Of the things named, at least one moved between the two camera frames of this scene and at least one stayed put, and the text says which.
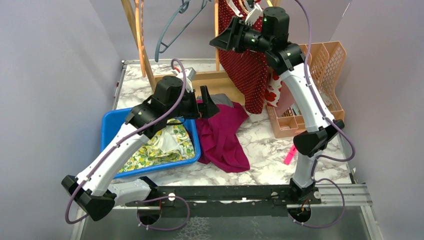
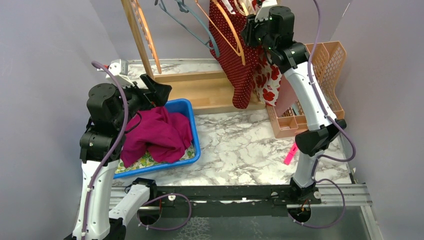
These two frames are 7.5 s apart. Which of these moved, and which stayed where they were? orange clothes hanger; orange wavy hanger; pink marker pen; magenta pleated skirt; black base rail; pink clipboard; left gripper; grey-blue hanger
Moved: grey-blue hanger; orange clothes hanger; magenta pleated skirt; left gripper; orange wavy hanger
Stayed: pink marker pen; black base rail; pink clipboard
